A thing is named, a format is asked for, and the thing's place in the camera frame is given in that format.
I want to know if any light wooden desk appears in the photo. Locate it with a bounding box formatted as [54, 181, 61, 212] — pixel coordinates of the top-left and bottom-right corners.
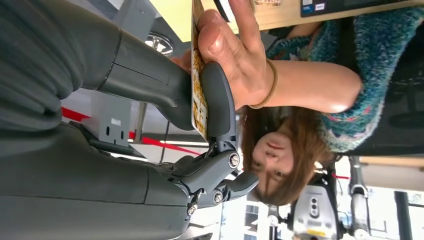
[149, 0, 424, 42]

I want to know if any grey laptop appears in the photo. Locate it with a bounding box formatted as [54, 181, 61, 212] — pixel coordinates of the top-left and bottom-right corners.
[299, 0, 408, 18]

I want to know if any black office chair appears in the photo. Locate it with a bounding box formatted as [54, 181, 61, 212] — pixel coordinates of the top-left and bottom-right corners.
[337, 16, 424, 157]

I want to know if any tan wrist band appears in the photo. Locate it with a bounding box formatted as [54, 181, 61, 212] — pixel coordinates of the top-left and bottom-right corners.
[248, 58, 279, 110]

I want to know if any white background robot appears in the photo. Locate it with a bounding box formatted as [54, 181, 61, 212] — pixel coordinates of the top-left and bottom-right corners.
[268, 155, 372, 240]

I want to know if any black smartphone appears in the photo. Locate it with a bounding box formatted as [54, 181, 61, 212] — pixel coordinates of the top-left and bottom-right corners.
[212, 0, 233, 23]

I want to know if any person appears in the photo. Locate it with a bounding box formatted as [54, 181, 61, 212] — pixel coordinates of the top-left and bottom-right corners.
[240, 0, 424, 208]

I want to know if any red barrier belt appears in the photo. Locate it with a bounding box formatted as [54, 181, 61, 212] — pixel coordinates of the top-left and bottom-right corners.
[61, 106, 351, 182]

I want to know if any chrome stanchion base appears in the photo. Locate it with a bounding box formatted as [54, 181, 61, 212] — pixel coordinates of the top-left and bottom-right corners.
[144, 32, 174, 56]

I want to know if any grey kiosk stand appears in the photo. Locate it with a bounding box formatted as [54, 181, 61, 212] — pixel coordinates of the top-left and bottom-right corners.
[89, 0, 157, 148]

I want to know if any black stanchion post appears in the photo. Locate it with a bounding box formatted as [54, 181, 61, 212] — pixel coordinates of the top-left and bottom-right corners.
[158, 120, 170, 164]

